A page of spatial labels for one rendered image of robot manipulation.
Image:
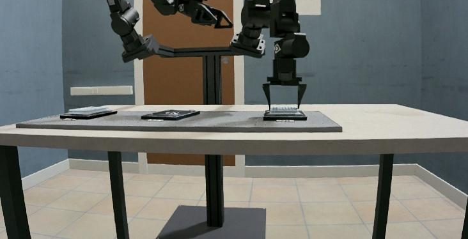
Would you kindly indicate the black l-shaped nest locator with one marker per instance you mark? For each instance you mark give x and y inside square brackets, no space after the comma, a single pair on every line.
[87,116]

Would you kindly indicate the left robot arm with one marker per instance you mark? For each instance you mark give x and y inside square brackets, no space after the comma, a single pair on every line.
[286,27]

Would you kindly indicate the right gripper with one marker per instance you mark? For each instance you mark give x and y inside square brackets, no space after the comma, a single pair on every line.
[203,12]

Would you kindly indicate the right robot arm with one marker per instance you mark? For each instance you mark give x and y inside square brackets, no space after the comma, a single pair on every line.
[123,23]

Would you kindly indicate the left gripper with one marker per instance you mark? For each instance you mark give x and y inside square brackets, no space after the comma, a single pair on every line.
[293,82]

